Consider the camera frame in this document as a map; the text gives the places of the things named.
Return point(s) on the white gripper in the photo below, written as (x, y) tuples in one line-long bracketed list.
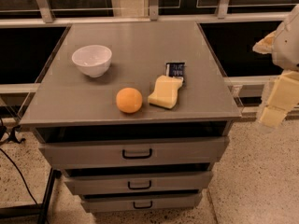
[(289, 48)]

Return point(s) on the grey drawer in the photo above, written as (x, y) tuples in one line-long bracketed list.
[(127, 153), (118, 184), (144, 202)]

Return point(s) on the grey drawer cabinet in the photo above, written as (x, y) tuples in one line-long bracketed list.
[(72, 107)]

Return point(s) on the dark blue snack packet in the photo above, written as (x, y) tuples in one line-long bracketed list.
[(175, 70)]

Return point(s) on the yellow sponge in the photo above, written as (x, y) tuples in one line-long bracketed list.
[(165, 92)]

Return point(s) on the orange fruit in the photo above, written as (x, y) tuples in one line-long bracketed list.
[(129, 100)]

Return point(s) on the white ceramic bowl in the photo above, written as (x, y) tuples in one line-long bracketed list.
[(92, 60)]

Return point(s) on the metal window railing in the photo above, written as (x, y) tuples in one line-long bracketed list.
[(36, 13)]

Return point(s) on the black metal stand leg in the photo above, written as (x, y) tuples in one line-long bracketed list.
[(37, 209)]

